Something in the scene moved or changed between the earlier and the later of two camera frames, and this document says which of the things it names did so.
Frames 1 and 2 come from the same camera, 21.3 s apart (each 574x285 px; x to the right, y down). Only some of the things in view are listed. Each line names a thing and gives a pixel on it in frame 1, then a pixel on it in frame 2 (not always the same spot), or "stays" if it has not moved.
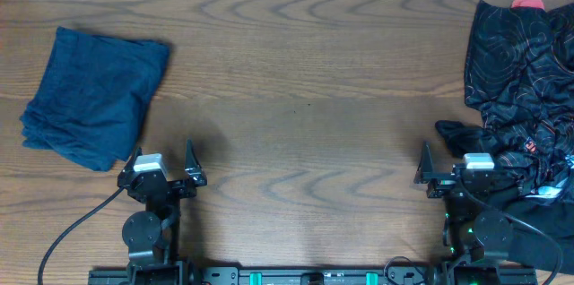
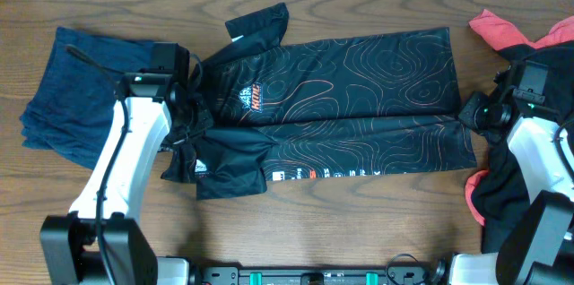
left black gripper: [194, 177] -> [205, 118]
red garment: [528, 2] -> [499, 32]
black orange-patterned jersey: [519, 71] -> [272, 103]
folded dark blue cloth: [93, 98] stays
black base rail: [302, 275] stays
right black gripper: [443, 183] -> [467, 114]
